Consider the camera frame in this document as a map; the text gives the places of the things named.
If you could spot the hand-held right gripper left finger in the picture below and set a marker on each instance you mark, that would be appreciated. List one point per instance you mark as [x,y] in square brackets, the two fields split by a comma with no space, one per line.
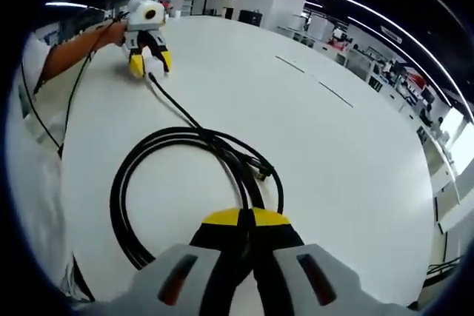
[185,282]

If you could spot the person's left hand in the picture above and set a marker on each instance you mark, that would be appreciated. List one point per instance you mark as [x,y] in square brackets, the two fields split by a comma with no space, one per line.
[119,34]

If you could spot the black box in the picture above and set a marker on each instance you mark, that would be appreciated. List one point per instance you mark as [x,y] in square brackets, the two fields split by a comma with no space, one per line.
[250,17]

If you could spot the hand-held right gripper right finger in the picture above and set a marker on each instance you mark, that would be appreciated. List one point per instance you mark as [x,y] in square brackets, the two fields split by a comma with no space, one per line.
[314,286]

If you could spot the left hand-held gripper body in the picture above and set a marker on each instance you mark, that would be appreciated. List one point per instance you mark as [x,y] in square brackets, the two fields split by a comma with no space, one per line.
[142,20]

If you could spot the person's white shirt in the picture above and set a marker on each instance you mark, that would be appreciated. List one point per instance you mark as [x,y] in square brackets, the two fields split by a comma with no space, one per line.
[33,183]

